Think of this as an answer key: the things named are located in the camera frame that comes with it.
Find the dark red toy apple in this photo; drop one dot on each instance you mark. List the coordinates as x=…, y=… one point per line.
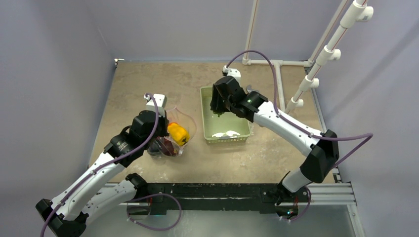
x=170, y=148

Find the dark purple toy plum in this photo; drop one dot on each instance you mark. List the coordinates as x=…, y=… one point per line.
x=218, y=114

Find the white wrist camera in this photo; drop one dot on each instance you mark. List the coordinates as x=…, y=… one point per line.
x=226, y=71
x=156, y=102

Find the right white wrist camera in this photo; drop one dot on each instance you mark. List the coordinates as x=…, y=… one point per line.
x=226, y=71

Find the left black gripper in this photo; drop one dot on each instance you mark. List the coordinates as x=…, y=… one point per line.
x=164, y=122

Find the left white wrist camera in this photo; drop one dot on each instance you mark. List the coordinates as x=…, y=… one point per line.
x=156, y=102

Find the green plastic basket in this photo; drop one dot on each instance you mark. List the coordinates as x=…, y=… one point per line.
x=221, y=128

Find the white pvc pipe frame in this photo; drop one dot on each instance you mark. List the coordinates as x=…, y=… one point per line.
x=347, y=14

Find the clear zip top bag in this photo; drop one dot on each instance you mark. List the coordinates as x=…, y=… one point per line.
x=184, y=120

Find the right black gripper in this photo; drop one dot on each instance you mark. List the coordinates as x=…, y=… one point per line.
x=217, y=105

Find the yellow toy bell pepper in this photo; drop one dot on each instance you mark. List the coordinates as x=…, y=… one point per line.
x=178, y=134

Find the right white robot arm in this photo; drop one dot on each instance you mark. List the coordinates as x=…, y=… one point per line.
x=320, y=149

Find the grey adjustable wrench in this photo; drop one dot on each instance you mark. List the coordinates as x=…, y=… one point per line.
x=250, y=89

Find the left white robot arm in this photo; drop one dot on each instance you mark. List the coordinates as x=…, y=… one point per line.
x=69, y=213

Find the purple toy eggplant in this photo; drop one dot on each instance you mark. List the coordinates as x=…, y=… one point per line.
x=156, y=148

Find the black base bar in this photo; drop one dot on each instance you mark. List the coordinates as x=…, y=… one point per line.
x=260, y=197

